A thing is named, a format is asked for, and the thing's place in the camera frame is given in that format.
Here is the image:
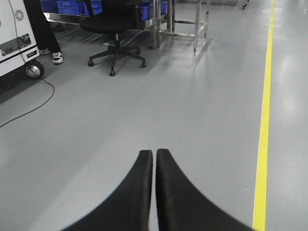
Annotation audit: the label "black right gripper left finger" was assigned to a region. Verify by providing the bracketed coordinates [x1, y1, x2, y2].
[65, 150, 153, 231]

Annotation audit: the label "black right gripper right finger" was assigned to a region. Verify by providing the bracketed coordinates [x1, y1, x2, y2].
[155, 149, 251, 231]

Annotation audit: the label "person's legs, white sneakers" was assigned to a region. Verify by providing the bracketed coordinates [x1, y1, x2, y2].
[24, 0, 64, 65]

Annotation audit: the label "white wheeled machine cart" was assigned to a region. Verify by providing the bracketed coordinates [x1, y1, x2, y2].
[0, 0, 44, 79]

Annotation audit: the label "black office chair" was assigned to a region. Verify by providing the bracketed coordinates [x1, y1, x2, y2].
[79, 0, 146, 77]

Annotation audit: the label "row of blue bins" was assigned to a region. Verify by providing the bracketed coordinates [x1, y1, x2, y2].
[41, 0, 168, 21]

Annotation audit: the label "black cable near cart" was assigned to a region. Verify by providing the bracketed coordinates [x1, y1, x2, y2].
[0, 78, 55, 128]

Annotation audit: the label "steel table frame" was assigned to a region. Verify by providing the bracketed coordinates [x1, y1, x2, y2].
[148, 0, 211, 53]

